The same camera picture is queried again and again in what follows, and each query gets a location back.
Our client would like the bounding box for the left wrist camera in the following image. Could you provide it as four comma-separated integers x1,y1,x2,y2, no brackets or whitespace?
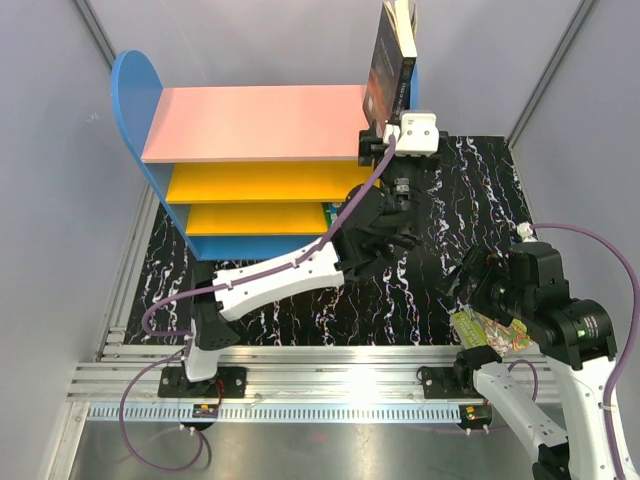
382,110,440,157

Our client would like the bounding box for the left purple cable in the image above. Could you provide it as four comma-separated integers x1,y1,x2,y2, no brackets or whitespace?
115,134,399,474

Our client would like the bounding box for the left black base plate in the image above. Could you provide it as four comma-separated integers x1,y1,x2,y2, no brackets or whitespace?
157,366,248,399

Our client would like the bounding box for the dark tale of two cities book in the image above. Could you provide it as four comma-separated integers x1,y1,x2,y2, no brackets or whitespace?
363,0,418,137

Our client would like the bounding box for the aluminium rail frame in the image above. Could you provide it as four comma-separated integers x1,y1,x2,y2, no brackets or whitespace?
49,212,531,479

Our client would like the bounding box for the black marble pattern mat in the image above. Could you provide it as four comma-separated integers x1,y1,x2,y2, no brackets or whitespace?
122,135,571,347

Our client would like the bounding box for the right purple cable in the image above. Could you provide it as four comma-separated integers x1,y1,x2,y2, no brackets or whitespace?
404,222,640,480

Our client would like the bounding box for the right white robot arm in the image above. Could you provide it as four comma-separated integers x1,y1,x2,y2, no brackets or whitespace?
446,241,639,479

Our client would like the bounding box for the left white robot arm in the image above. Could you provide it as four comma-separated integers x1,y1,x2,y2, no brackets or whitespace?
180,126,446,397

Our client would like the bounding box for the small circuit board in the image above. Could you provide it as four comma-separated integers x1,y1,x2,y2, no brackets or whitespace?
461,404,493,426
192,404,219,419

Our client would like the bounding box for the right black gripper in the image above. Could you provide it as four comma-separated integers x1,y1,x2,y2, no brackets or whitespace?
436,243,533,326

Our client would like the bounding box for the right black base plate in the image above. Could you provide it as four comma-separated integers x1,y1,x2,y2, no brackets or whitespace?
416,366,480,400

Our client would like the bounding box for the right small circuit board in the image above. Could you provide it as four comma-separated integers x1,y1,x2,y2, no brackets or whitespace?
461,404,493,426

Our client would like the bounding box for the slotted white cable duct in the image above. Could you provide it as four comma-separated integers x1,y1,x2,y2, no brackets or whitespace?
87,402,461,424

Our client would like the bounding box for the colourful wooden bookshelf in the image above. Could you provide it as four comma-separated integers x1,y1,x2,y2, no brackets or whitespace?
111,50,380,261

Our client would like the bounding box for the green 65-storey treehouse book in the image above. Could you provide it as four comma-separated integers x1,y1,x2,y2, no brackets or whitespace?
450,310,535,356

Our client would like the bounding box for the green coin book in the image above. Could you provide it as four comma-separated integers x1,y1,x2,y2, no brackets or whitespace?
323,202,343,238

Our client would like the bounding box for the purple cable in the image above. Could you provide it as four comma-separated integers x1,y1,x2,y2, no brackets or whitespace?
404,222,640,480
115,134,399,474

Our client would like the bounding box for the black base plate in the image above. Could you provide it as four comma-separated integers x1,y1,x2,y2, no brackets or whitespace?
157,366,248,399
416,366,480,400

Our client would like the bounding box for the left small circuit board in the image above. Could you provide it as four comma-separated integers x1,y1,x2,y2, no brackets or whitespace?
192,404,219,419

